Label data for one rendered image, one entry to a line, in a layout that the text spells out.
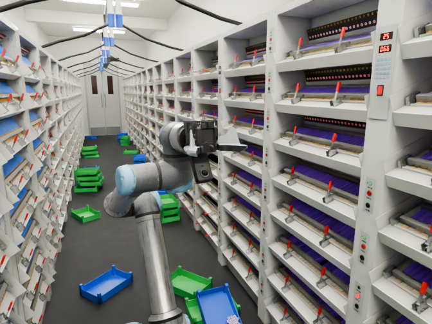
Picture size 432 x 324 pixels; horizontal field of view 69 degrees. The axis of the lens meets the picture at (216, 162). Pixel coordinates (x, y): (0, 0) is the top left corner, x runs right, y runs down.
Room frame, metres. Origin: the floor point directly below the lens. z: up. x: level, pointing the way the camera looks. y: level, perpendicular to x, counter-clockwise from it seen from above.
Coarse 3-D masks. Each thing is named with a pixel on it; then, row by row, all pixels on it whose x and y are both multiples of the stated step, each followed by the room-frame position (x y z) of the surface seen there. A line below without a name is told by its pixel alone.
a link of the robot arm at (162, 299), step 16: (144, 208) 1.38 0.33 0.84; (160, 208) 1.43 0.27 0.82; (144, 224) 1.35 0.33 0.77; (160, 224) 1.39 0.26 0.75; (144, 240) 1.32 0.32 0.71; (160, 240) 1.34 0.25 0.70; (144, 256) 1.30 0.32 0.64; (160, 256) 1.30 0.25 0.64; (160, 272) 1.26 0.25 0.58; (160, 288) 1.23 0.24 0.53; (160, 304) 1.20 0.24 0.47; (160, 320) 1.16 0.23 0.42; (176, 320) 1.17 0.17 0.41
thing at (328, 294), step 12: (276, 240) 1.63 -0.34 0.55; (276, 252) 1.56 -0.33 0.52; (288, 264) 1.45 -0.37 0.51; (300, 264) 1.41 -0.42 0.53; (300, 276) 1.36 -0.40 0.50; (312, 276) 1.31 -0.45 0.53; (324, 276) 1.29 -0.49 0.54; (312, 288) 1.27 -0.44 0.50; (324, 288) 1.23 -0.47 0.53; (324, 300) 1.21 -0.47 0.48; (336, 300) 1.15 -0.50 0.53
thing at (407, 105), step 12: (420, 84) 1.01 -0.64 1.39; (396, 96) 0.98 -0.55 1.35; (408, 96) 0.98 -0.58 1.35; (420, 96) 0.96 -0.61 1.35; (396, 108) 0.98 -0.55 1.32; (408, 108) 0.96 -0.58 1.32; (420, 108) 0.93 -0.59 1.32; (396, 120) 0.97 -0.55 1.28; (408, 120) 0.93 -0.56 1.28; (420, 120) 0.90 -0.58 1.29
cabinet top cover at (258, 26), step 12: (300, 0) 1.46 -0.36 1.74; (312, 0) 1.38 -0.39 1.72; (324, 0) 1.38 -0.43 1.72; (336, 0) 1.38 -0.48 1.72; (348, 0) 1.38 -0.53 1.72; (360, 0) 1.38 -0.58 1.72; (288, 12) 1.58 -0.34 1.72; (300, 12) 1.58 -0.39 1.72; (312, 12) 1.58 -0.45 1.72; (324, 12) 1.58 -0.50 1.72; (240, 24) 2.03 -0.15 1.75; (252, 24) 1.88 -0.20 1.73; (264, 24) 1.86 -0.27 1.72; (228, 36) 2.24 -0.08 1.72; (240, 36) 2.24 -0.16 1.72; (252, 36) 2.24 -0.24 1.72
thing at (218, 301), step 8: (216, 288) 1.75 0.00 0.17; (224, 288) 1.76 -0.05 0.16; (200, 296) 1.73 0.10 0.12; (208, 296) 1.74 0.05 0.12; (216, 296) 1.74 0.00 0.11; (224, 296) 1.75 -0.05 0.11; (200, 304) 1.64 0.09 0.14; (208, 304) 1.69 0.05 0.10; (216, 304) 1.70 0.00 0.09; (224, 304) 1.71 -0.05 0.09; (232, 304) 1.69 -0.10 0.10; (208, 312) 1.64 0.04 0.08; (216, 312) 1.65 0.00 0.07; (224, 312) 1.66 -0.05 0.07; (232, 312) 1.66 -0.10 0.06; (208, 320) 1.60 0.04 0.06; (216, 320) 1.61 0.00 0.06; (224, 320) 1.61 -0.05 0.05; (240, 320) 1.58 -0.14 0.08
